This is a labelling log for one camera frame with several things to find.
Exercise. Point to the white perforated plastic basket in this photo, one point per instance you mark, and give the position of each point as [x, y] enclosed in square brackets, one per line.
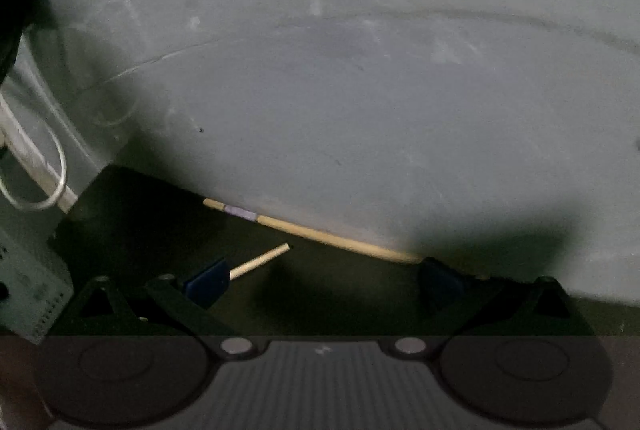
[30, 290]

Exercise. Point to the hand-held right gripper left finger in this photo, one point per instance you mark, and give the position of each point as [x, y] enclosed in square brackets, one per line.
[207, 282]

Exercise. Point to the wooden chopstick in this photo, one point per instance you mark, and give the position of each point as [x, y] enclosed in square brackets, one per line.
[260, 261]
[300, 230]

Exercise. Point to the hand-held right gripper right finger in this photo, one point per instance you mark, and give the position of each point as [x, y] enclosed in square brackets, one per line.
[440, 282]

